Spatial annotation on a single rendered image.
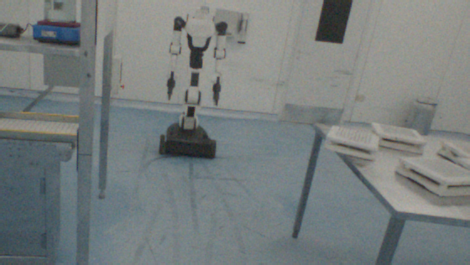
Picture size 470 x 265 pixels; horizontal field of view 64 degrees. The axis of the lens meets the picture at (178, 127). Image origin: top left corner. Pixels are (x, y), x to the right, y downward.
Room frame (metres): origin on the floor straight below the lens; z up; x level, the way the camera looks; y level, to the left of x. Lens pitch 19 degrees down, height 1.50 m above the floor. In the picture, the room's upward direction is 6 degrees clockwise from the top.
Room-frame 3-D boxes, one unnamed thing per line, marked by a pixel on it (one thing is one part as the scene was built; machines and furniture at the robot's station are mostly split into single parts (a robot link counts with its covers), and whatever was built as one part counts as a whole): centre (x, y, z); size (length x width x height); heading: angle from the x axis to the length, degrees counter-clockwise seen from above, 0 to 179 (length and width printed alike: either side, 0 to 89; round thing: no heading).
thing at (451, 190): (1.55, -1.19, 0.87); 0.24 x 0.24 x 0.02; 17
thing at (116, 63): (2.61, 0.49, 0.97); 0.17 x 0.06 x 0.26; 7
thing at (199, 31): (3.85, -0.10, 1.23); 0.34 x 0.30 x 0.36; 92
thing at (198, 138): (3.82, -0.10, 0.19); 0.64 x 0.52 x 0.33; 2
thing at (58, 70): (1.86, 0.60, 1.14); 0.22 x 0.11 x 0.20; 97
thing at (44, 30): (1.78, 0.61, 1.32); 0.21 x 0.20 x 0.09; 7
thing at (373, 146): (1.89, -0.94, 0.92); 0.25 x 0.24 x 0.02; 152
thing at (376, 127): (2.08, -1.27, 0.92); 0.25 x 0.24 x 0.02; 163
